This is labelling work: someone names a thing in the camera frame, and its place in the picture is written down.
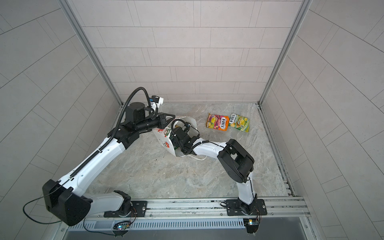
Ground white paper bag red flowers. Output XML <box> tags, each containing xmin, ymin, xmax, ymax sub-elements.
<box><xmin>154</xmin><ymin>117</ymin><xmax>198</xmax><ymax>157</ymax></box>

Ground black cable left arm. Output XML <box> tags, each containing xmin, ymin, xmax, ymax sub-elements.
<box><xmin>22</xmin><ymin>185</ymin><xmax>67</xmax><ymax>225</ymax></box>

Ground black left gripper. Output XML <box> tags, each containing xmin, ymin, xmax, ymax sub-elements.
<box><xmin>133</xmin><ymin>112</ymin><xmax>176</xmax><ymax>134</ymax></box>

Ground left green circuit board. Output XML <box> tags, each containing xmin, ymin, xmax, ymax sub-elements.
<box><xmin>113</xmin><ymin>221</ymin><xmax>132</xmax><ymax>231</ymax></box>

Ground aluminium corner profile left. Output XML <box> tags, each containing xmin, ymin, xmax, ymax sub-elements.
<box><xmin>58</xmin><ymin>0</ymin><xmax>123</xmax><ymax>106</ymax></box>

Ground aluminium corner profile right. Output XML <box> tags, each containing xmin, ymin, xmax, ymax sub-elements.
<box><xmin>258</xmin><ymin>0</ymin><xmax>313</xmax><ymax>105</ymax></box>

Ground orange pink snack packet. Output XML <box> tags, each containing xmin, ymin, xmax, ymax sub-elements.
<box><xmin>206</xmin><ymin>114</ymin><xmax>230</xmax><ymax>131</ymax></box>

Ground green circuit board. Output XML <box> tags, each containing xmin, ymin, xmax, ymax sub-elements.
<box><xmin>113</xmin><ymin>221</ymin><xmax>132</xmax><ymax>231</ymax></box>
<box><xmin>243</xmin><ymin>219</ymin><xmax>260</xmax><ymax>234</ymax></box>

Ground green yellow snack packet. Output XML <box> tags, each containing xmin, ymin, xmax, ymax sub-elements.
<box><xmin>229</xmin><ymin>113</ymin><xmax>250</xmax><ymax>133</ymax></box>

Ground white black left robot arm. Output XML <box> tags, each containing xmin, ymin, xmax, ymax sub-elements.
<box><xmin>43</xmin><ymin>103</ymin><xmax>175</xmax><ymax>226</ymax></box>

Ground right green circuit board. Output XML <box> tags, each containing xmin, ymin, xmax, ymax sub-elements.
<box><xmin>243</xmin><ymin>219</ymin><xmax>260</xmax><ymax>234</ymax></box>

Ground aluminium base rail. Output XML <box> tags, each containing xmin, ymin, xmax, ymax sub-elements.
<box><xmin>58</xmin><ymin>196</ymin><xmax>310</xmax><ymax>221</ymax></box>

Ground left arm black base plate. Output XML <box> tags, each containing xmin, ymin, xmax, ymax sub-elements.
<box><xmin>104</xmin><ymin>190</ymin><xmax>148</xmax><ymax>218</ymax></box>

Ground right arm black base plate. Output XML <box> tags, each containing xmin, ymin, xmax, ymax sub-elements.
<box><xmin>221</xmin><ymin>199</ymin><xmax>268</xmax><ymax>216</ymax></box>

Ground aluminium corner profile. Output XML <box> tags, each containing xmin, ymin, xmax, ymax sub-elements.
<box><xmin>258</xmin><ymin>0</ymin><xmax>313</xmax><ymax>105</ymax></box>
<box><xmin>58</xmin><ymin>0</ymin><xmax>123</xmax><ymax>106</ymax></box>

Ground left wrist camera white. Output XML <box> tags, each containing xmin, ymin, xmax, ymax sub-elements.
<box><xmin>150</xmin><ymin>95</ymin><xmax>164</xmax><ymax>111</ymax></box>

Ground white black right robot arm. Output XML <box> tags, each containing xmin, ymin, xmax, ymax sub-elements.
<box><xmin>171</xmin><ymin>127</ymin><xmax>259</xmax><ymax>215</ymax></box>

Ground white slotted cable duct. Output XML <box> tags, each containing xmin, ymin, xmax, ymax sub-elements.
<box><xmin>68</xmin><ymin>219</ymin><xmax>245</xmax><ymax>232</ymax></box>

